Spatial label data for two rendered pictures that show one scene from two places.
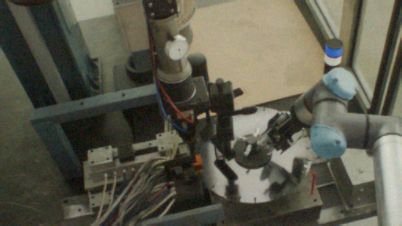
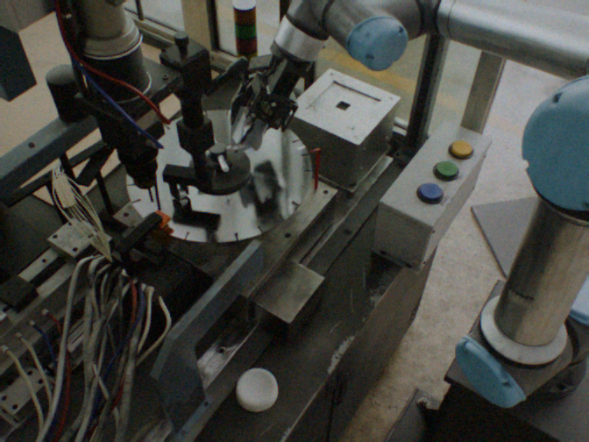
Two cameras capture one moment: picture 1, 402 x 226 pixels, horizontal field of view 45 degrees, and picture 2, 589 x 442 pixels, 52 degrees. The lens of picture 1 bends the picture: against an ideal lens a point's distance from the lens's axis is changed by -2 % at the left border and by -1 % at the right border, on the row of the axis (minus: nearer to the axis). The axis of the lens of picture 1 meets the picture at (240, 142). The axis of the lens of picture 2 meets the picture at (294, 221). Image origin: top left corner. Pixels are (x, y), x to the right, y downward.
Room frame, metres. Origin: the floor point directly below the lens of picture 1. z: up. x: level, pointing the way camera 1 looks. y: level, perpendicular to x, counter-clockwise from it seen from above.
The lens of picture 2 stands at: (0.20, 0.44, 1.73)
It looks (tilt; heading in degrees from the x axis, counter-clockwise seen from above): 50 degrees down; 313
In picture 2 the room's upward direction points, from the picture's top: 1 degrees clockwise
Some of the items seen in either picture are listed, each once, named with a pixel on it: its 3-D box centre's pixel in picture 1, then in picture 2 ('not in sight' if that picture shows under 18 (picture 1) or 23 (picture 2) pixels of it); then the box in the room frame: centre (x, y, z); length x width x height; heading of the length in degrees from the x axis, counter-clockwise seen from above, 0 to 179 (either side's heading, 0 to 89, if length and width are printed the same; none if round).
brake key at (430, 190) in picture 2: not in sight; (429, 194); (0.53, -0.29, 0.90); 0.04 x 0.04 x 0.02
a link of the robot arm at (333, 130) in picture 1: (337, 129); (374, 27); (0.64, -0.20, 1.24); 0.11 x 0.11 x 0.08; 78
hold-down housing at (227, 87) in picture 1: (222, 110); (189, 96); (0.78, 0.04, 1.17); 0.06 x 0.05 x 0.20; 91
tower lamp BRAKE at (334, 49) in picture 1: (334, 48); not in sight; (1.00, -0.27, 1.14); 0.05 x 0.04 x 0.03; 10
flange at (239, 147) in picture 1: (252, 148); (219, 164); (0.82, -0.03, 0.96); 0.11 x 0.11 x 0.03
